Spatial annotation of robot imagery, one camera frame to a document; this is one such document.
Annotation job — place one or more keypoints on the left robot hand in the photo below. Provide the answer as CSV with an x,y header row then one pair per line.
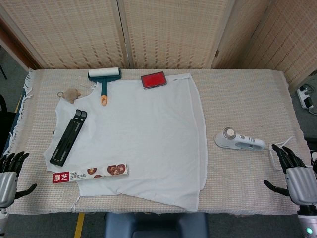
x,y
7,183

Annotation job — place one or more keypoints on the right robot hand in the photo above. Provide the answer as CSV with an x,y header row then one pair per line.
x,y
302,183

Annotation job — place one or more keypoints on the white handheld steam iron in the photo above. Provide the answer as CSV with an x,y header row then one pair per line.
x,y
223,141

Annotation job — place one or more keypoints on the white T-shirt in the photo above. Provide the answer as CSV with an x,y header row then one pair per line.
x,y
148,136

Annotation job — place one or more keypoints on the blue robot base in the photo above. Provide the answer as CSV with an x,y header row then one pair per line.
x,y
153,223

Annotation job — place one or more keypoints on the black equipment beside table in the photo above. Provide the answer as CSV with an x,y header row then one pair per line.
x,y
312,142

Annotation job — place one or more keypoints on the black chair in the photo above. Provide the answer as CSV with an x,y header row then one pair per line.
x,y
6,129

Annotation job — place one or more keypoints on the baking paper box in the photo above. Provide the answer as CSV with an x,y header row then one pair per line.
x,y
74,176

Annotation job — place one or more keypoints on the black folding stand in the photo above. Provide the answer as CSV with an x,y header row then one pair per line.
x,y
68,137

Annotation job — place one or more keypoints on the white power strip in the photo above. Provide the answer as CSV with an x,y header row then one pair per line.
x,y
303,95

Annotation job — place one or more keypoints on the beige woven tablecloth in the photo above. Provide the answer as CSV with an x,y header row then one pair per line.
x,y
247,99

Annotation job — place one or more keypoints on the teal lint roller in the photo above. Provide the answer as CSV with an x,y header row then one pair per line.
x,y
104,86

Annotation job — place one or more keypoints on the rattan folding screen panel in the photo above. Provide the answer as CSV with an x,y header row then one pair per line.
x,y
173,32
62,32
292,37
235,49

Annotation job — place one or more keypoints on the metal screen hinge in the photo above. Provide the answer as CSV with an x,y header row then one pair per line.
x,y
218,52

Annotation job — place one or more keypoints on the red stamp pad case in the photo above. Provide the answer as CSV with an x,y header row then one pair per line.
x,y
153,80

